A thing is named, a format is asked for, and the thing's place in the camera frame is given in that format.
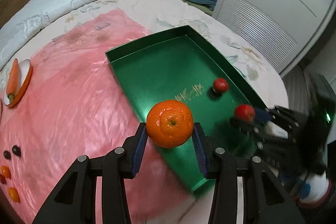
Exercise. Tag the white duvet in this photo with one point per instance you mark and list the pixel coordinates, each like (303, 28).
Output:
(29, 20)

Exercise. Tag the small back orange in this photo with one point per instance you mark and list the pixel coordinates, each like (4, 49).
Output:
(5, 172)

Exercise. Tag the orange rimmed plate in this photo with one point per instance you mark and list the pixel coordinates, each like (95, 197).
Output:
(25, 73)

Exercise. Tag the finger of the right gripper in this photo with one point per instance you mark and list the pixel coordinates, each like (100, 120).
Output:
(245, 127)
(265, 115)

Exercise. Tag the orange carrot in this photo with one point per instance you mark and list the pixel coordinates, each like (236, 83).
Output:
(12, 84)

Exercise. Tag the pink plastic sheet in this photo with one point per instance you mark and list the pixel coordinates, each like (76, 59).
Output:
(72, 106)

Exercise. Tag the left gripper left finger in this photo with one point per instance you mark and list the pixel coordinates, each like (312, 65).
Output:
(73, 199)

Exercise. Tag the blue gloved right hand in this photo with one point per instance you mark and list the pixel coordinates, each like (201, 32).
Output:
(311, 190)

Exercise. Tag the red apple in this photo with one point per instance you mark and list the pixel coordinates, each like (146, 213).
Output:
(245, 113)
(2, 179)
(220, 85)

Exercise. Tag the dark plum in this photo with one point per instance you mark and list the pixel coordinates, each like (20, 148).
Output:
(7, 155)
(16, 151)

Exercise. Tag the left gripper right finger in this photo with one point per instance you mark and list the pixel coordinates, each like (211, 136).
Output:
(264, 198)

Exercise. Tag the floral bed sheet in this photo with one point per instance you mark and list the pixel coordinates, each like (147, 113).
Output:
(158, 15)

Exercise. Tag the green rectangular tray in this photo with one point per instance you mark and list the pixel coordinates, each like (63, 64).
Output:
(180, 64)

